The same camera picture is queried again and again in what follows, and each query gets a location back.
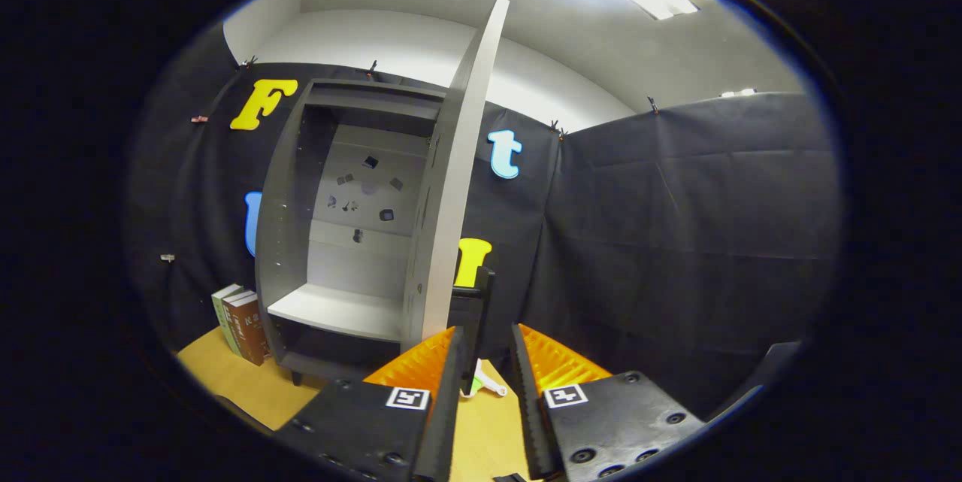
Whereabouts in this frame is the black door handle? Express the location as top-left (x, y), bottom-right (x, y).
top-left (451, 265), bottom-right (497, 385)

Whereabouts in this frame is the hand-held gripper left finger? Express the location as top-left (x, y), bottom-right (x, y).
top-left (277, 326), bottom-right (465, 482)

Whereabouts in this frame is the black backdrop cloth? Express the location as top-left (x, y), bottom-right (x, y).
top-left (124, 20), bottom-right (843, 423)

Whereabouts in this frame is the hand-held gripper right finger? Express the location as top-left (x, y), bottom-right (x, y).
top-left (513, 324), bottom-right (707, 481)

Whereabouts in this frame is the grey cabinet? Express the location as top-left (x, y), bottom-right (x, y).
top-left (254, 78), bottom-right (452, 387)

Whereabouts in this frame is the white green small tool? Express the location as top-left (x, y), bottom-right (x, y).
top-left (462, 358), bottom-right (510, 399)

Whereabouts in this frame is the brown book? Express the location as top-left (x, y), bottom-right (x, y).
top-left (229, 294), bottom-right (271, 367)
top-left (222, 290), bottom-right (256, 362)

